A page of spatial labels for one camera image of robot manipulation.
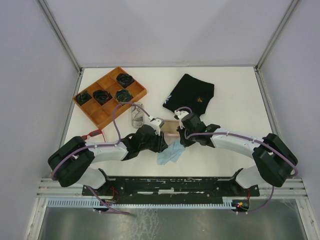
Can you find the red sunglasses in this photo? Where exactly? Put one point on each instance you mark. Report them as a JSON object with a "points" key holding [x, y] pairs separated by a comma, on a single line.
{"points": [[95, 135]]}

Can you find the right aluminium frame post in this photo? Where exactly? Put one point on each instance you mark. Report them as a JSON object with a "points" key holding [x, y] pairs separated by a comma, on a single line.
{"points": [[277, 33]]}

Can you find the rolled green black belt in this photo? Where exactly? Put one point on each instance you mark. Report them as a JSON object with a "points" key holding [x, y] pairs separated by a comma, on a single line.
{"points": [[83, 97]]}

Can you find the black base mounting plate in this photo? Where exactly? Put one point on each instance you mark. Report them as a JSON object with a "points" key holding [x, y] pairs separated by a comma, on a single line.
{"points": [[147, 189]]}

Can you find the black folded cloth pouch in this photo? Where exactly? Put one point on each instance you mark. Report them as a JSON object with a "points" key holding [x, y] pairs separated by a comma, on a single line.
{"points": [[192, 93]]}

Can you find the pink glasses case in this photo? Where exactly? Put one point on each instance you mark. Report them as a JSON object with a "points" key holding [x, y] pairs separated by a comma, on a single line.
{"points": [[170, 127]]}

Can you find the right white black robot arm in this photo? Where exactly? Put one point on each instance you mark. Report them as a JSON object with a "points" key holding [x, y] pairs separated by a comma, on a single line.
{"points": [[274, 162]]}

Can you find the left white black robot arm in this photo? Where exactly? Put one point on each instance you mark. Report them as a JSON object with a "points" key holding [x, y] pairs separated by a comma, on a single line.
{"points": [[71, 164]]}

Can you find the white slotted cable duct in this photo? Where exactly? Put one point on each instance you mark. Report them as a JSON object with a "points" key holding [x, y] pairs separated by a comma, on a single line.
{"points": [[91, 202]]}

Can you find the rolled blue yellow belt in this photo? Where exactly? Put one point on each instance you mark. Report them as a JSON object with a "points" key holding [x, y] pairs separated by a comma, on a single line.
{"points": [[123, 95]]}

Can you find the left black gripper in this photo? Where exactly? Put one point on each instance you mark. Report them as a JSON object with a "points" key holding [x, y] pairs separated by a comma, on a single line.
{"points": [[161, 144]]}

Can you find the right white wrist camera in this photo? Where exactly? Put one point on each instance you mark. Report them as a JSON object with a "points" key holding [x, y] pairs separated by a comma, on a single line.
{"points": [[180, 114]]}

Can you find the light blue cloth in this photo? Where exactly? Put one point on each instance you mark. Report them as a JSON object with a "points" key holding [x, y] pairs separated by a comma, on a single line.
{"points": [[170, 154]]}

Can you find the marble pattern glasses case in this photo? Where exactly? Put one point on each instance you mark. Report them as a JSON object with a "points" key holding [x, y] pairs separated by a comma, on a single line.
{"points": [[137, 115]]}

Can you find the aluminium frame post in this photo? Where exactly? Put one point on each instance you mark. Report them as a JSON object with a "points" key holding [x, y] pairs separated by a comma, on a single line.
{"points": [[277, 33], [58, 33]]}

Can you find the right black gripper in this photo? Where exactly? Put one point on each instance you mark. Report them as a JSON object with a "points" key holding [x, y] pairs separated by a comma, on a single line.
{"points": [[183, 141]]}

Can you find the left aluminium frame post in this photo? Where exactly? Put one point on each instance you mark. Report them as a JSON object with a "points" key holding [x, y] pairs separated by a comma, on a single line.
{"points": [[58, 33]]}

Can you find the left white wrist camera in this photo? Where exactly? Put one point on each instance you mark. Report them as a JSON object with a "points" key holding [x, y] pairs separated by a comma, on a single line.
{"points": [[156, 123]]}

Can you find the rolled black belt middle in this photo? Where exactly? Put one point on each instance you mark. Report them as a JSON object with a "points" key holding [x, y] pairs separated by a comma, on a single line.
{"points": [[102, 96]]}

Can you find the rolled black belt top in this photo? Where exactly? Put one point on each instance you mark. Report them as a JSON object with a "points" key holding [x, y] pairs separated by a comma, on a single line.
{"points": [[124, 79]]}

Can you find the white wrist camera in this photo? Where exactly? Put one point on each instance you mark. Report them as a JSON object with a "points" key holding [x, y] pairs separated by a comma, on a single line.
{"points": [[180, 114], [156, 123]]}

